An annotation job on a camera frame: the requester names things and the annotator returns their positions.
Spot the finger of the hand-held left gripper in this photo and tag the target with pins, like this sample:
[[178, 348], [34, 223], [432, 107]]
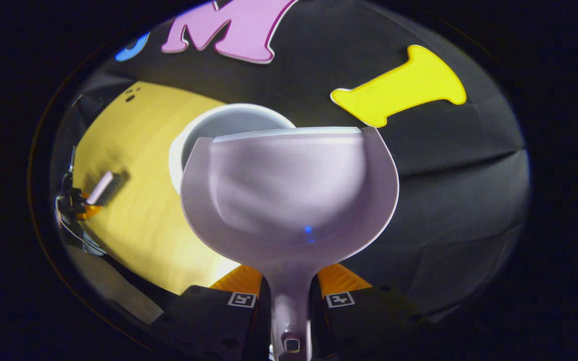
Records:
[[90, 209]]

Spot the small pale pink broom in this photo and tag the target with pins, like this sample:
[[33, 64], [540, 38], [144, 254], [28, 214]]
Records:
[[102, 186]]

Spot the white ribbed garbage bin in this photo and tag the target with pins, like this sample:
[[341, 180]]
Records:
[[229, 120]]

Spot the black backdrop cloth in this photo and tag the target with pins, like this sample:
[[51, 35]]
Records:
[[449, 175]]

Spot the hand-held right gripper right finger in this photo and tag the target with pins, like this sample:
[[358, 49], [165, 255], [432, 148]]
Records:
[[369, 321]]

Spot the pale pink dustpan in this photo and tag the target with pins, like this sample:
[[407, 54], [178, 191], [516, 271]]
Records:
[[289, 190]]

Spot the yellow wooden desktop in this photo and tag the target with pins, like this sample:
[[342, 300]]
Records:
[[138, 150]]

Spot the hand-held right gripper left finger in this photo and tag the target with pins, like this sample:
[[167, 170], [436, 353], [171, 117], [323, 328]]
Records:
[[208, 326]]

